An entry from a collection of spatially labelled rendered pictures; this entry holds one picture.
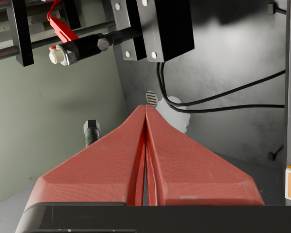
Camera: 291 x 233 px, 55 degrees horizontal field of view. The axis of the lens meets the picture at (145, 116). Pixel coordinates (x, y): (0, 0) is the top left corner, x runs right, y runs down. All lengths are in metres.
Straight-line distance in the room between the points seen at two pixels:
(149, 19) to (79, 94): 0.36
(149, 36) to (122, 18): 0.06
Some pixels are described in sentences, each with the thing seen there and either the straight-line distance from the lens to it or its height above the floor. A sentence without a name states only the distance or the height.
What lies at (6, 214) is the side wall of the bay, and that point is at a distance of 0.68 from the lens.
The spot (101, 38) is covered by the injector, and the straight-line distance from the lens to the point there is 0.40.
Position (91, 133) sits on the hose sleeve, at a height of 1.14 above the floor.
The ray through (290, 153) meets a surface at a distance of 0.43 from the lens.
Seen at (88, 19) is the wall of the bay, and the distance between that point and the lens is 0.75.
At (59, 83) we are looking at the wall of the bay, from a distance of 0.71.
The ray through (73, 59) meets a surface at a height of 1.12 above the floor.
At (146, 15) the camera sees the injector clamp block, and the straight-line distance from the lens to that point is 0.44.
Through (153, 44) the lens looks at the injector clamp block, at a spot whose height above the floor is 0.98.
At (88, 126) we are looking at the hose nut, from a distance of 0.37.
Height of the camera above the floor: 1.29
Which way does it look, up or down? 36 degrees down
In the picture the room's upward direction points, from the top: 120 degrees counter-clockwise
